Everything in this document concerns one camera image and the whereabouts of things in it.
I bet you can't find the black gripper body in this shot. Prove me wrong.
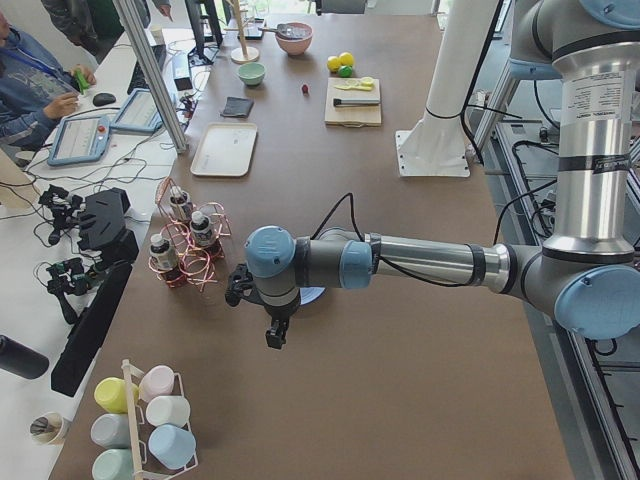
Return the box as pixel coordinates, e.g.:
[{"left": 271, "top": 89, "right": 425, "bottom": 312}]
[{"left": 265, "top": 304, "right": 293, "bottom": 333}]

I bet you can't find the blue plate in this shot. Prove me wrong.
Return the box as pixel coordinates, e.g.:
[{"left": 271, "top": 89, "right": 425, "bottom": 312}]
[{"left": 300, "top": 287, "right": 325, "bottom": 306}]

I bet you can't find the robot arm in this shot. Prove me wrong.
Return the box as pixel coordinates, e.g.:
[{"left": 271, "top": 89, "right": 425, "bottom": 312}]
[{"left": 245, "top": 1, "right": 639, "bottom": 348}]

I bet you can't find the sauce bottle middle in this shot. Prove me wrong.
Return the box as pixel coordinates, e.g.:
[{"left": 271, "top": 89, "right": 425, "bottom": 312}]
[{"left": 190, "top": 210, "right": 215, "bottom": 248}]

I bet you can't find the sauce bottle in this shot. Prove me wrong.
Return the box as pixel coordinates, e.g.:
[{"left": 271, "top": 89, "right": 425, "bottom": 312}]
[
  {"left": 169, "top": 185, "right": 193, "bottom": 222},
  {"left": 190, "top": 210, "right": 215, "bottom": 248},
  {"left": 150, "top": 233, "right": 179, "bottom": 272}
]

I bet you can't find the pink cup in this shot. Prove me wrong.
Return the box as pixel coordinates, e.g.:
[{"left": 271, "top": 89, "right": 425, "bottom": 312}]
[{"left": 139, "top": 365, "right": 175, "bottom": 402}]

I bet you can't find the sauce bottle front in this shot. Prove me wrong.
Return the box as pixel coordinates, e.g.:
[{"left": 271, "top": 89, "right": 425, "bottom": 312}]
[{"left": 150, "top": 233, "right": 179, "bottom": 272}]

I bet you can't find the white cup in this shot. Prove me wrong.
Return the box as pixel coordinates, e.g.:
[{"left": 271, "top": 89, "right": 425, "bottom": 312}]
[{"left": 146, "top": 395, "right": 191, "bottom": 428}]

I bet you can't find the light blue cup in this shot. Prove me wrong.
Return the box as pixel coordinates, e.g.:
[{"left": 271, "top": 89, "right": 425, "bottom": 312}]
[{"left": 148, "top": 424, "right": 196, "bottom": 470}]

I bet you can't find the sauce bottle back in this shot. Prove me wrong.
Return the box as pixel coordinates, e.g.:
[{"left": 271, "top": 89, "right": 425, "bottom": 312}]
[{"left": 169, "top": 185, "right": 193, "bottom": 222}]

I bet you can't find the yellow cup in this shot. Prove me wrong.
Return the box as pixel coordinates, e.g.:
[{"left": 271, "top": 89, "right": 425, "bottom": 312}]
[{"left": 94, "top": 377, "right": 128, "bottom": 414}]

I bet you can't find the cream rectangular tray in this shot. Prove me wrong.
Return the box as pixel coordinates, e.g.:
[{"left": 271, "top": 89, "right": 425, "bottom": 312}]
[{"left": 190, "top": 122, "right": 258, "bottom": 177}]

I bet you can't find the grey cup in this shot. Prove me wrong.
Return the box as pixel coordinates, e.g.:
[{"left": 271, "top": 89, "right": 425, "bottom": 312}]
[{"left": 90, "top": 413, "right": 131, "bottom": 449}]

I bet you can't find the white cup rack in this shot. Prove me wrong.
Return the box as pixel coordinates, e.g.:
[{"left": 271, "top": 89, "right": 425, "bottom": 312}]
[{"left": 121, "top": 359, "right": 199, "bottom": 479}]

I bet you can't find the black device stand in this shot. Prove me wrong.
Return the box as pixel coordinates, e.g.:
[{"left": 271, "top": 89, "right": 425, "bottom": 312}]
[{"left": 77, "top": 188, "right": 139, "bottom": 265}]

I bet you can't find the mint cup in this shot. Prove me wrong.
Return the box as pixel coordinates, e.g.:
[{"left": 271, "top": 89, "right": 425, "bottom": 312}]
[{"left": 92, "top": 449, "right": 134, "bottom": 480}]

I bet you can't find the dark grey folded cloth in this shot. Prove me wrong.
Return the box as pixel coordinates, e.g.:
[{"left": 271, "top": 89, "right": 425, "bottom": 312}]
[{"left": 220, "top": 96, "right": 254, "bottom": 118}]

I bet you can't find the knife on board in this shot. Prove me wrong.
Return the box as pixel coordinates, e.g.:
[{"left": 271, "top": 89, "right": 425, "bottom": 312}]
[{"left": 332, "top": 98, "right": 381, "bottom": 108}]

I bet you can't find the wooden cutting board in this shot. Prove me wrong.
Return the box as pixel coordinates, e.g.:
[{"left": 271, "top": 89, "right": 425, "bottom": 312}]
[{"left": 324, "top": 77, "right": 382, "bottom": 127}]

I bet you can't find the mint green bowl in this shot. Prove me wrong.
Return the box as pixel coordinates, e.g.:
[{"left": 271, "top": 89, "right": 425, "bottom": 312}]
[{"left": 237, "top": 62, "right": 266, "bottom": 87}]

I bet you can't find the teach pendant far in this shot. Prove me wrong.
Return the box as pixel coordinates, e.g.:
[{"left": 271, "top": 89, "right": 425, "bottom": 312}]
[{"left": 110, "top": 88, "right": 162, "bottom": 134}]

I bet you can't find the teach pendant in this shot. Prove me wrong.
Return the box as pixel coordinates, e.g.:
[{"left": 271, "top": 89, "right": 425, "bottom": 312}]
[
  {"left": 110, "top": 88, "right": 162, "bottom": 134},
  {"left": 47, "top": 115, "right": 110, "bottom": 167}
]

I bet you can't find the paper cup with utensils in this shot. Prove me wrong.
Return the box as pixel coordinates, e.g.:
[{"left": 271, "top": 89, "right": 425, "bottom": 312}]
[{"left": 29, "top": 412, "right": 71, "bottom": 445}]

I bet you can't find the green lime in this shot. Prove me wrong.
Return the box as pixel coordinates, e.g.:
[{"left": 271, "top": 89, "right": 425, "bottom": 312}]
[{"left": 337, "top": 65, "right": 353, "bottom": 78}]

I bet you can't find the yellow lemon left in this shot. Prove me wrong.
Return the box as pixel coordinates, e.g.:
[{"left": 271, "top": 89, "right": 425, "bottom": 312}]
[{"left": 326, "top": 56, "right": 342, "bottom": 73}]

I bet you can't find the wooden cup tree stand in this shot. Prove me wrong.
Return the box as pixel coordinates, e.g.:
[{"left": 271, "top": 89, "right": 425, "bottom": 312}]
[{"left": 226, "top": 0, "right": 260, "bottom": 65}]

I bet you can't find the teach pendant near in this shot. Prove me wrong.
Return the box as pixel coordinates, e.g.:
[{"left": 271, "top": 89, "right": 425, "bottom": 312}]
[{"left": 47, "top": 115, "right": 110, "bottom": 167}]

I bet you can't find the pink bowl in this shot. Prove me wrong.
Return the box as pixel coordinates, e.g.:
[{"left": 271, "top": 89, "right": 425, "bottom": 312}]
[{"left": 276, "top": 22, "right": 313, "bottom": 56}]

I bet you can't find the black computer mouse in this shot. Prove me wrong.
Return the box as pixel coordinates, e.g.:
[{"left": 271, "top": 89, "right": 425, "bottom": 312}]
[{"left": 92, "top": 92, "right": 116, "bottom": 107}]

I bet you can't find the metal ice scoop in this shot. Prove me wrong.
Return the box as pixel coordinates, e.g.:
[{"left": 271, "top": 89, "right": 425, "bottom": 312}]
[{"left": 260, "top": 23, "right": 309, "bottom": 40}]

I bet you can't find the seated person blue jacket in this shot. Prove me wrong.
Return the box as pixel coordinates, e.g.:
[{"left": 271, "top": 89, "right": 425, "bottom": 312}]
[{"left": 1, "top": 17, "right": 96, "bottom": 151}]

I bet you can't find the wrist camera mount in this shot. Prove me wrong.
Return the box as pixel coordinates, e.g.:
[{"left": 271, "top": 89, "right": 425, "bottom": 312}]
[{"left": 225, "top": 263, "right": 263, "bottom": 307}]

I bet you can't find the copper wire bottle rack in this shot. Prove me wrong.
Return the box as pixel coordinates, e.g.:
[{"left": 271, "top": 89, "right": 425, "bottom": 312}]
[{"left": 148, "top": 177, "right": 231, "bottom": 292}]

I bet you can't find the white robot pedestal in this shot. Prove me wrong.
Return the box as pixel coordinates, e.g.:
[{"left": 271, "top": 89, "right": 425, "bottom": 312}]
[{"left": 396, "top": 0, "right": 501, "bottom": 178}]

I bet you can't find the aluminium frame post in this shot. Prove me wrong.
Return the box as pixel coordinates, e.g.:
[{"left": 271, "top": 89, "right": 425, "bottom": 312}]
[{"left": 113, "top": 0, "right": 188, "bottom": 154}]

